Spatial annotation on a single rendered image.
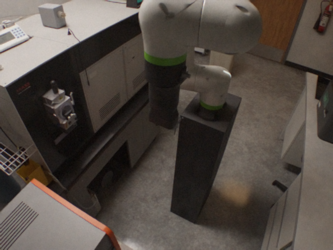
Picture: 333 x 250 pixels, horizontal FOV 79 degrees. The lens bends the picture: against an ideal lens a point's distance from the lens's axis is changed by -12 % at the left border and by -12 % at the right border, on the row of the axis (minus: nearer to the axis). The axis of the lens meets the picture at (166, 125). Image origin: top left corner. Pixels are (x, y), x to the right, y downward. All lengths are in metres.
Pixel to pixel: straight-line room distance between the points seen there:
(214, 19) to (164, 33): 0.09
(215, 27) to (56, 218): 0.80
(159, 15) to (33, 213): 0.81
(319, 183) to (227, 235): 0.96
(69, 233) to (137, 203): 1.32
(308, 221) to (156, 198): 1.33
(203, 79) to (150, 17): 0.63
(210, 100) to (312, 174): 0.77
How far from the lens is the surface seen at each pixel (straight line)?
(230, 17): 0.41
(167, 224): 2.05
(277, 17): 4.45
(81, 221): 0.88
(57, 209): 0.94
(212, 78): 1.01
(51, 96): 1.14
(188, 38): 0.43
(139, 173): 2.29
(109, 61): 1.47
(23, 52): 1.28
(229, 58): 3.42
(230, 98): 1.32
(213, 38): 0.42
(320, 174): 1.53
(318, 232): 1.31
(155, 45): 0.45
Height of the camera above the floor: 1.91
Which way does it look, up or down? 44 degrees down
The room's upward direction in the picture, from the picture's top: 3 degrees clockwise
